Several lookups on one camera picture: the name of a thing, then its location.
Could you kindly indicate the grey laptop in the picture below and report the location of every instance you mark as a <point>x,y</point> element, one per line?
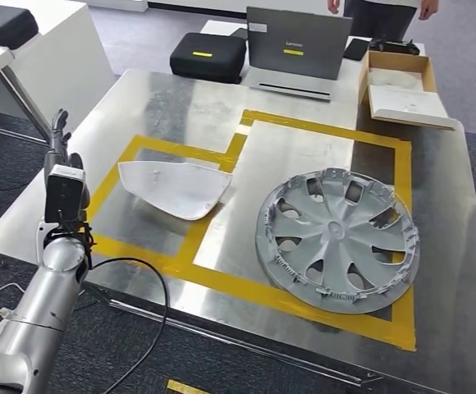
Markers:
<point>299,46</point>

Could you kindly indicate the black zip case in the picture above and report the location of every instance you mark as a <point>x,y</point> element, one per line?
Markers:
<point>209,57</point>
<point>4,24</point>

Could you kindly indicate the grey plastic wheel cover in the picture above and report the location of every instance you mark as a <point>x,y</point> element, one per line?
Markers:
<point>336,239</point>

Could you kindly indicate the white foam board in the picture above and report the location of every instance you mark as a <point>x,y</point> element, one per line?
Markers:
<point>406,103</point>

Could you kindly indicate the person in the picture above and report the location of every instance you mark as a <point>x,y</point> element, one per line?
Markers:
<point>379,16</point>

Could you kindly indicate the long yellow floor tape strip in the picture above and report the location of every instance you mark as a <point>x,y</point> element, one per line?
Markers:
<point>184,388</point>

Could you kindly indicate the stainless steel workbench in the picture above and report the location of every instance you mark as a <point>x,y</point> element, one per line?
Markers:
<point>304,136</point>

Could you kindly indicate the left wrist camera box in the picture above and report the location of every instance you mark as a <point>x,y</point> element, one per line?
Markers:
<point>63,193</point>

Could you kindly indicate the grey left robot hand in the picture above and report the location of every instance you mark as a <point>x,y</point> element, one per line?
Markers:
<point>59,136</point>

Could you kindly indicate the black phone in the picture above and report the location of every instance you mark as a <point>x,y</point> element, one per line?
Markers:
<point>356,49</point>

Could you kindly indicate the white desk with grey legs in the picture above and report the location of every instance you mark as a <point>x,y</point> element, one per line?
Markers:
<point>66,60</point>

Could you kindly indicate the white curved plastic part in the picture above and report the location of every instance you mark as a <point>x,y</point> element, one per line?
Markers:
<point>176,187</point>

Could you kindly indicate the brown cardboard box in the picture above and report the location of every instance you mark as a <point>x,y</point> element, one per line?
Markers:
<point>398,61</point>

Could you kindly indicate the black handheld controller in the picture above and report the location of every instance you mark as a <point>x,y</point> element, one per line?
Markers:
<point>393,47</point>

